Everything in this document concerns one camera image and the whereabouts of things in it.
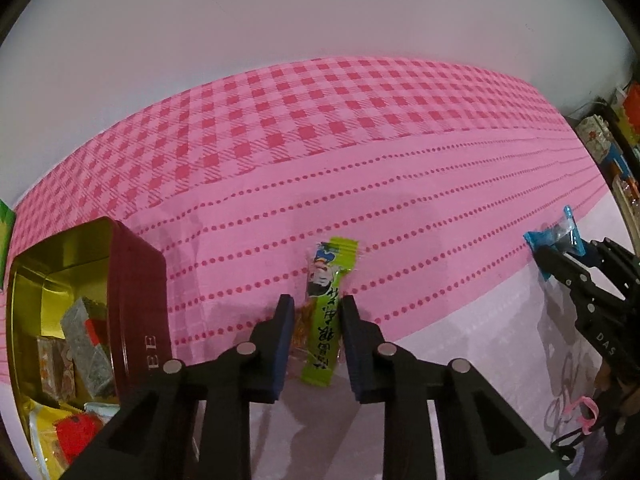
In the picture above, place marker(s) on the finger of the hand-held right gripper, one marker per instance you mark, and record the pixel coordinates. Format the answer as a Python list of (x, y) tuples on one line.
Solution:
[(617, 260), (562, 272)]

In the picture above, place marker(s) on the pink checked tablecloth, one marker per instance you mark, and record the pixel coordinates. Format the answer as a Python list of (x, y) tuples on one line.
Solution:
[(350, 160)]

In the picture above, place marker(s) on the red snack packet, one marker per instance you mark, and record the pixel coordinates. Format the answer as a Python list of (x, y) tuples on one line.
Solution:
[(75, 435)]

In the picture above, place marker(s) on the grey snack bar packet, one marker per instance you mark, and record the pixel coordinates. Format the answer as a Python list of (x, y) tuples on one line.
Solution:
[(87, 355)]

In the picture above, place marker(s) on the orange packet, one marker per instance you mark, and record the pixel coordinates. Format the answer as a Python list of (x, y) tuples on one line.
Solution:
[(631, 117)]

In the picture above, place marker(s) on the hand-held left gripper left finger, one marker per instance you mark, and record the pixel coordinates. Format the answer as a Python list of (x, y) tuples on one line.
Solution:
[(285, 342)]

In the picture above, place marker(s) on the green cardboard box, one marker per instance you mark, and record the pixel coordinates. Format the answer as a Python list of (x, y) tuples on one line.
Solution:
[(5, 240)]

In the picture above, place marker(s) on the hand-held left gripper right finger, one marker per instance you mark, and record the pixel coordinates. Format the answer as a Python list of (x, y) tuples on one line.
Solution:
[(351, 347)]

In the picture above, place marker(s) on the green stick snack packet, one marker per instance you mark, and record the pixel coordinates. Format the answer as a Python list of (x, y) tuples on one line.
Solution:
[(321, 345)]

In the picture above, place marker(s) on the pink plastic loop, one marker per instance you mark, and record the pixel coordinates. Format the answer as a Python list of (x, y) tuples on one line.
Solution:
[(587, 412)]

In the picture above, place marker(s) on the dark red tin box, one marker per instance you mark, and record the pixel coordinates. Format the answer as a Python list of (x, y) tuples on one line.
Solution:
[(137, 300)]

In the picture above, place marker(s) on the blue and white snack packet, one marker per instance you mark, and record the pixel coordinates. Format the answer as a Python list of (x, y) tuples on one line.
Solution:
[(102, 410)]

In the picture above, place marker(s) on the yellow snack packet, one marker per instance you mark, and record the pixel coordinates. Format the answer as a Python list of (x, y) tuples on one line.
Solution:
[(42, 440)]

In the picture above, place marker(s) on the small blue box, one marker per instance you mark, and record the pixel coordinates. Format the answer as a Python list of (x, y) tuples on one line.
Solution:
[(620, 164)]

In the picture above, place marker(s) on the floral printed box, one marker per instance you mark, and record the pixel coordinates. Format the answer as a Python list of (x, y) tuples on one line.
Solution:
[(591, 135)]

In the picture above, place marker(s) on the small clear cake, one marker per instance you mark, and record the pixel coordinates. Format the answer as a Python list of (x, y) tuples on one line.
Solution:
[(52, 370)]

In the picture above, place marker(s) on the blue candy wrapper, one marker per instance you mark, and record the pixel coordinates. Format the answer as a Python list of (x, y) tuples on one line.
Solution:
[(550, 237)]

